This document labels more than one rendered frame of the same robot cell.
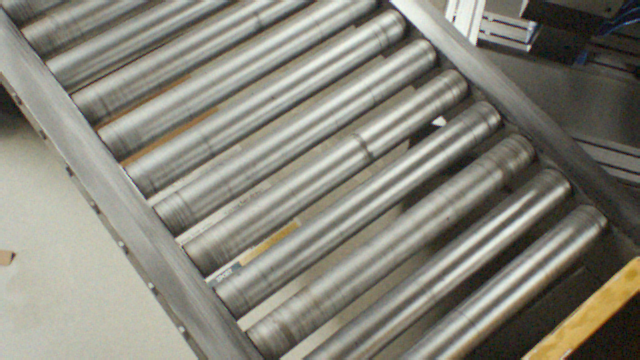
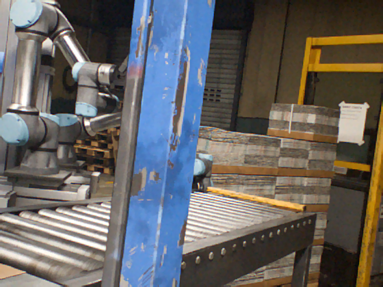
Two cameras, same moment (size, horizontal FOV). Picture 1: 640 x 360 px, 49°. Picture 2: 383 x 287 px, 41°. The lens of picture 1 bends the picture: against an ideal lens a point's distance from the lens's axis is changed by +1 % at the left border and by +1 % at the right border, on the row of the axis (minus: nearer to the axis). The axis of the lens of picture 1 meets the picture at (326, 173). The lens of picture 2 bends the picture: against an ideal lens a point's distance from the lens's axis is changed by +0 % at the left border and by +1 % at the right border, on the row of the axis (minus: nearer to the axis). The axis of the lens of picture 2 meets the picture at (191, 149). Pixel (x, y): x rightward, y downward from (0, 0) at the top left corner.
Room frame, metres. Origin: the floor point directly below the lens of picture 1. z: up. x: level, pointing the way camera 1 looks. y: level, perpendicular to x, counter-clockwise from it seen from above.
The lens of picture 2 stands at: (0.90, 1.74, 1.09)
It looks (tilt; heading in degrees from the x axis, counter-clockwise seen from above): 3 degrees down; 258
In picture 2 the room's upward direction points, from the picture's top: 7 degrees clockwise
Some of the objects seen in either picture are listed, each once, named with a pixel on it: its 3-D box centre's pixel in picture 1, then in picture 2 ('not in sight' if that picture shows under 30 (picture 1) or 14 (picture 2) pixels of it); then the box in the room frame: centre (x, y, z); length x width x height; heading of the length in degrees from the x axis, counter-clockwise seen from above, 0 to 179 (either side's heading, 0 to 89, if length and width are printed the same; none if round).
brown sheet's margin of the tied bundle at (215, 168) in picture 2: not in sight; (217, 167); (0.17, -1.00, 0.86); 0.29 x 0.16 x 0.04; 29
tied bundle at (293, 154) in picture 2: not in sight; (271, 154); (-0.27, -1.39, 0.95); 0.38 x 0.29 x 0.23; 120
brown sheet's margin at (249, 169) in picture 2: not in sight; (238, 166); (-0.02, -1.24, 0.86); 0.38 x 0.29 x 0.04; 119
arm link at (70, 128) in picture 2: not in sight; (64, 127); (1.00, -0.88, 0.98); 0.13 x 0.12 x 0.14; 63
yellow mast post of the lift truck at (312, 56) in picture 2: not in sight; (299, 150); (-0.74, -2.04, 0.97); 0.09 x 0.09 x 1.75; 30
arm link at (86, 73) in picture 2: not in sight; (89, 74); (0.91, -0.13, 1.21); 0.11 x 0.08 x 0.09; 148
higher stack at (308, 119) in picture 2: not in sight; (293, 199); (-0.53, -1.54, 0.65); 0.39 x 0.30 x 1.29; 120
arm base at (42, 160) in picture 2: not in sight; (41, 158); (1.06, -0.38, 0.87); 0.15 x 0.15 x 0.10
